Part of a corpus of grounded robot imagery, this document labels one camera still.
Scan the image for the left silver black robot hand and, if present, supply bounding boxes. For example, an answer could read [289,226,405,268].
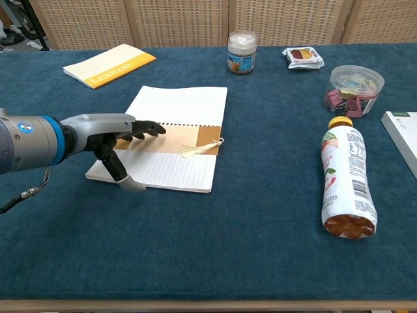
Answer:
[60,113,167,194]

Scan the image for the brown card with tassel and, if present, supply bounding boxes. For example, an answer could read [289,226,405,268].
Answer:
[113,125,225,160]

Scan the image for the white open spiral notebook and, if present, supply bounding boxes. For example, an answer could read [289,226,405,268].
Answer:
[85,85,229,194]

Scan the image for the white yellow Lexicon book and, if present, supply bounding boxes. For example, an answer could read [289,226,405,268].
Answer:
[63,43,157,89]

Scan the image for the black tripod stand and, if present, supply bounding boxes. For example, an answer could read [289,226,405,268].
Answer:
[19,0,51,52]

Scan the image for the woven wooden folding screen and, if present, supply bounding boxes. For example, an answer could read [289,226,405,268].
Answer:
[29,0,417,52]

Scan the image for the blue felt table mat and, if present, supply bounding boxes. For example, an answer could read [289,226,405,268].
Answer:
[0,42,417,301]

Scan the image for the small white-lidded glass jar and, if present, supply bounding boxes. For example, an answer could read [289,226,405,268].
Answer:
[227,29,258,75]

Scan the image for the white wrapped snack packet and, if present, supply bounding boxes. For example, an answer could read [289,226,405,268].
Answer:
[281,46,326,70]

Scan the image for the white yellow-capped drink bottle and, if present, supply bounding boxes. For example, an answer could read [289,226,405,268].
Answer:
[321,116,379,241]

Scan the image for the clear tub of binder clips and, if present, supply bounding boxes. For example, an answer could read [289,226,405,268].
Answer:
[322,65,386,119]

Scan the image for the white USB hub box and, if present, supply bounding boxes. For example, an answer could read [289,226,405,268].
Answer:
[381,111,417,181]

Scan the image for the black arm connector cable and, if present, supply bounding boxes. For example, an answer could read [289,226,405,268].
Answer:
[0,166,51,215]

